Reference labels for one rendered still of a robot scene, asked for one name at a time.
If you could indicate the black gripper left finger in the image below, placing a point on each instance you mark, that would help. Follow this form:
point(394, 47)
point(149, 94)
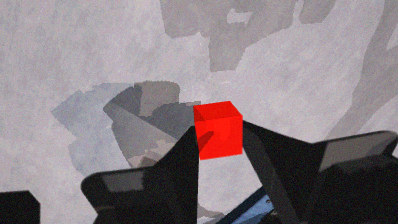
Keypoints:
point(173, 180)

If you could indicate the red cube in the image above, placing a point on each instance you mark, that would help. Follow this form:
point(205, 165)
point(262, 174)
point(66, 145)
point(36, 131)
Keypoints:
point(219, 130)

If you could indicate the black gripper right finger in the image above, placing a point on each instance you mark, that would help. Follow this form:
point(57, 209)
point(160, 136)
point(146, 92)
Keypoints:
point(292, 171)

